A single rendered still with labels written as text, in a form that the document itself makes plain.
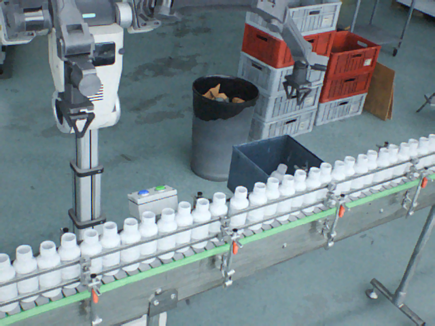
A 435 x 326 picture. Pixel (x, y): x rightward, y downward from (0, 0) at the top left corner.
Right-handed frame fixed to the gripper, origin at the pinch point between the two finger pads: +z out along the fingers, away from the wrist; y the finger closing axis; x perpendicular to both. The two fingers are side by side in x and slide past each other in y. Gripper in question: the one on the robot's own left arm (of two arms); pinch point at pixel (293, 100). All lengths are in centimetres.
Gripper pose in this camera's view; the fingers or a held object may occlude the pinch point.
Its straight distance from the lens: 226.4
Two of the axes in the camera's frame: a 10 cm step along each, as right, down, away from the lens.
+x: -8.3, 2.1, -5.2
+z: -1.0, 8.5, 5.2
